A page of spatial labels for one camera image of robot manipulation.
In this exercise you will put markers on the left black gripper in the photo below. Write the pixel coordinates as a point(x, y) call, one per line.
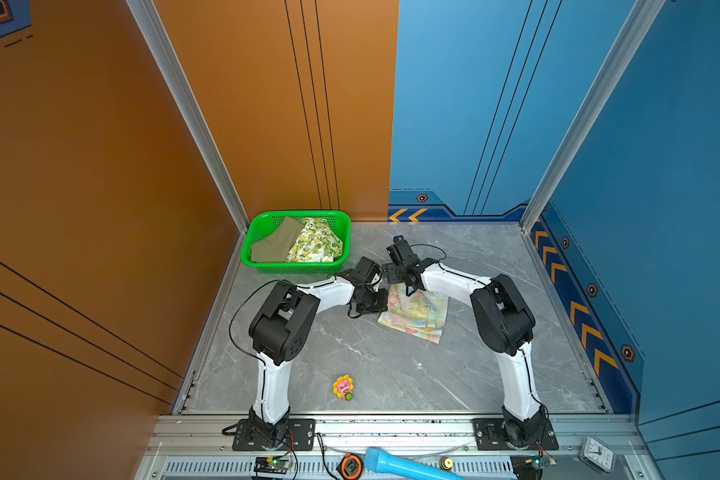
point(381, 305)

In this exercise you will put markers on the blue cylindrical flashlight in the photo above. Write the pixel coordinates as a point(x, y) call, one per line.
point(382, 462)

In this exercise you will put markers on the olive green skirt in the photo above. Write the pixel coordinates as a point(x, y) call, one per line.
point(275, 247)

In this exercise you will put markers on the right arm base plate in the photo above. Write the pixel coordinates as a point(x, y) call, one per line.
point(493, 434)

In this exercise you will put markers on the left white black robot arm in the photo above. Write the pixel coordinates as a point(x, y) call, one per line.
point(280, 329)

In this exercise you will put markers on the pastel floral skirt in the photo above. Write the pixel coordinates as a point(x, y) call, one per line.
point(422, 314)

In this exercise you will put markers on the right green circuit board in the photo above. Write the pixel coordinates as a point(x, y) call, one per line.
point(540, 462)

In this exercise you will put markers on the yellow flower toy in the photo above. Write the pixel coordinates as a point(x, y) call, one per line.
point(343, 388)

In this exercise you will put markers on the small white alarm clock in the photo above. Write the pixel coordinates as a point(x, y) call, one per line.
point(597, 455)

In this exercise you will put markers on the left green circuit board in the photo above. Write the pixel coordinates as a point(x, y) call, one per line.
point(272, 468)

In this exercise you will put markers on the green circuit board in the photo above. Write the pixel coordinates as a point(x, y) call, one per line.
point(272, 468)
point(540, 462)

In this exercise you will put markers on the orange black tape measure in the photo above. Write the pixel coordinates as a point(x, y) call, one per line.
point(350, 467)

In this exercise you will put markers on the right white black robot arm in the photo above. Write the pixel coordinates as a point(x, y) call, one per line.
point(504, 323)

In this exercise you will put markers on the yellow green patterned skirt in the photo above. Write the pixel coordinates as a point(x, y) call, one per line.
point(316, 243)

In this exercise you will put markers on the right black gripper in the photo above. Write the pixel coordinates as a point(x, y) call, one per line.
point(388, 273)

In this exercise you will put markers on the green plastic basket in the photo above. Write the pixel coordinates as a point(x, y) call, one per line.
point(266, 223)

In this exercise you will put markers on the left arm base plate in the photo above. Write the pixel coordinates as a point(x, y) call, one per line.
point(297, 434)

